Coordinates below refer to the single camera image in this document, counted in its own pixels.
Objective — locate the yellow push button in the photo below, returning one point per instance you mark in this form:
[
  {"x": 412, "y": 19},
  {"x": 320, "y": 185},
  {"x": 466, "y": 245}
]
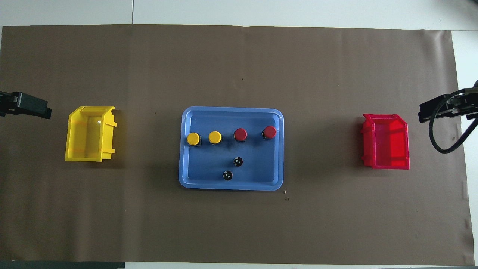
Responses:
[
  {"x": 215, "y": 137},
  {"x": 193, "y": 139}
]

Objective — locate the yellow plastic bin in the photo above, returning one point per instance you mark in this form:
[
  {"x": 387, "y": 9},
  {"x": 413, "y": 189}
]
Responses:
[{"x": 89, "y": 138}]

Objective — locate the red push button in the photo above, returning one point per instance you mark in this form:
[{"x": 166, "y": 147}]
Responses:
[
  {"x": 269, "y": 132},
  {"x": 240, "y": 134}
]

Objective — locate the black push button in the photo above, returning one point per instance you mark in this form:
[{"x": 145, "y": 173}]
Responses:
[
  {"x": 238, "y": 161},
  {"x": 227, "y": 175}
]

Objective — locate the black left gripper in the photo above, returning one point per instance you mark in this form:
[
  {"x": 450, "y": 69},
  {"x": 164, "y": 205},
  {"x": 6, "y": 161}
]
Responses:
[{"x": 9, "y": 102}]

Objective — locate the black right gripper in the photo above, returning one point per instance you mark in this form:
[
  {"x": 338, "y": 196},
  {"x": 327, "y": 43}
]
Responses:
[{"x": 471, "y": 102}]

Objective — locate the blue plastic tray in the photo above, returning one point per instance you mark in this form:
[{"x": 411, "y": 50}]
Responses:
[{"x": 209, "y": 164}]

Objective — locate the brown paper table mat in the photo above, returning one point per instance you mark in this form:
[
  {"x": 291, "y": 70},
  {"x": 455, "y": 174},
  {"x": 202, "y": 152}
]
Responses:
[{"x": 239, "y": 224}]

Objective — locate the red plastic bin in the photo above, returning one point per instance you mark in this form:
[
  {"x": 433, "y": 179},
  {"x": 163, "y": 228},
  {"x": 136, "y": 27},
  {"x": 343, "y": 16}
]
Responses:
[{"x": 388, "y": 145}]

